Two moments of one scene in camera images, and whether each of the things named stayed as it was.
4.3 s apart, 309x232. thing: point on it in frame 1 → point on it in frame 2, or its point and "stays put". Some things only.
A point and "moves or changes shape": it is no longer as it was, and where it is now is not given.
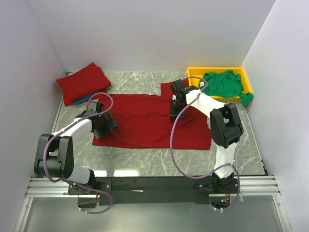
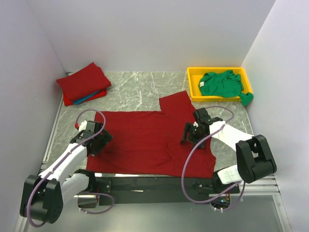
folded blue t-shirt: [84, 98] stays put
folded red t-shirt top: [86, 81] stays put
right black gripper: [175, 109] → [191, 135]
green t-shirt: [225, 83] stays put
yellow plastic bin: [193, 71] stays put
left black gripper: [107, 125] → [102, 141]
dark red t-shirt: [145, 122] moves or changes shape
